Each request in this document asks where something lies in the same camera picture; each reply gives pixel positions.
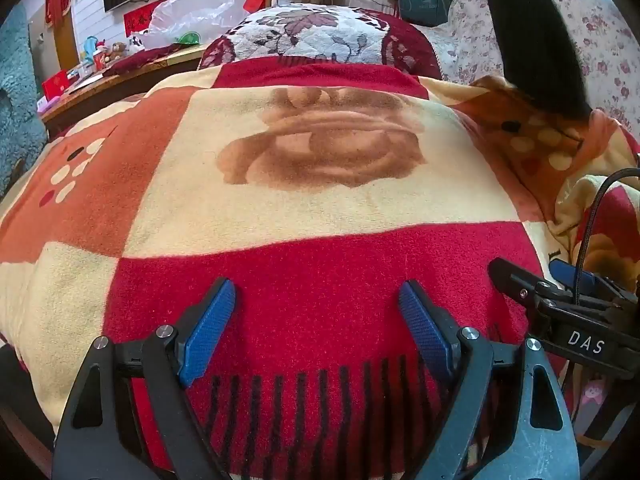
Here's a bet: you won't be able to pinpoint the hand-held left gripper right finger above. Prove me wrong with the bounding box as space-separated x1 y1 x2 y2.
398 280 581 480

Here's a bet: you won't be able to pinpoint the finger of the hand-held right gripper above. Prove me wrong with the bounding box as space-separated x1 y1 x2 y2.
487 258 548 318
549 260 621 293

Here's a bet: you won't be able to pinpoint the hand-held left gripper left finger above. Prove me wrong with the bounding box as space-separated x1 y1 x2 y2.
52 278 237 480

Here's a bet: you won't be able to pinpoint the black pants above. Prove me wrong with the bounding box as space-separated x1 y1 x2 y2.
472 0 592 116

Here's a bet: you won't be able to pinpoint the red and cream printed blanket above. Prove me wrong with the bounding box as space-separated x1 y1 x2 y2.
0 57 640 480

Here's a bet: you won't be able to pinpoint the pink floral sofa cover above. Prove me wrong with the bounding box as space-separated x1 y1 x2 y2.
330 0 640 126

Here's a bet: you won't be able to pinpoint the wooden table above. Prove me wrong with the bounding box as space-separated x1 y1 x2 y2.
40 42 208 126

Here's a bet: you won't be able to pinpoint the dark red cloth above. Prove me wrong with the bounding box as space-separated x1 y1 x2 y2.
102 44 183 77

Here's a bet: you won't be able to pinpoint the red box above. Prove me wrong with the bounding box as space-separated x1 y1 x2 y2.
41 70 71 100

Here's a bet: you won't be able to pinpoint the teal fuzzy cloth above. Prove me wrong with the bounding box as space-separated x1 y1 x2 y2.
0 2 48 196

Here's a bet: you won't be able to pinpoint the red and white floral pillow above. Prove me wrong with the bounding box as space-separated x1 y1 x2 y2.
199 4 443 81

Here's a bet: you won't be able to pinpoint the clear plastic bag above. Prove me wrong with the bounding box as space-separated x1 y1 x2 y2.
145 0 236 48

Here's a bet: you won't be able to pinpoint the black braided cable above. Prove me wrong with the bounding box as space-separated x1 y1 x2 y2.
574 167 640 306

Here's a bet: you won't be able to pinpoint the red paper wall sign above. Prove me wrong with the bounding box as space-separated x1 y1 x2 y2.
123 2 166 36

